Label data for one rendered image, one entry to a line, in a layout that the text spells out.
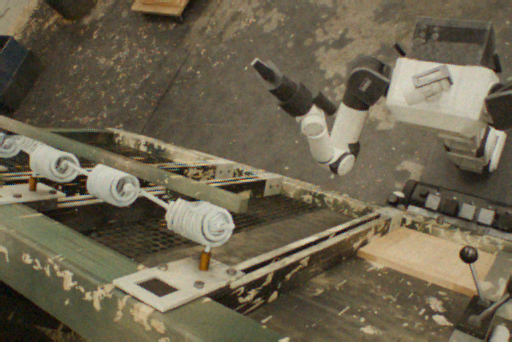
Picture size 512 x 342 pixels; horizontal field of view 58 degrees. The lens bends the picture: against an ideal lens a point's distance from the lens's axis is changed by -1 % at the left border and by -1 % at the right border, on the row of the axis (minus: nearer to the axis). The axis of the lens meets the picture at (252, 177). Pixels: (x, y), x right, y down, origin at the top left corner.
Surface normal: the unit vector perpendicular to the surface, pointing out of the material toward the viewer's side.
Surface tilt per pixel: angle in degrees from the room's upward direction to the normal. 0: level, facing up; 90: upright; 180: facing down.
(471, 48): 23
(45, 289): 30
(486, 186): 0
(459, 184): 0
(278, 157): 0
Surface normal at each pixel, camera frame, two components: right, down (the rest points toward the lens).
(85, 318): -0.55, 0.07
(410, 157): -0.40, -0.43
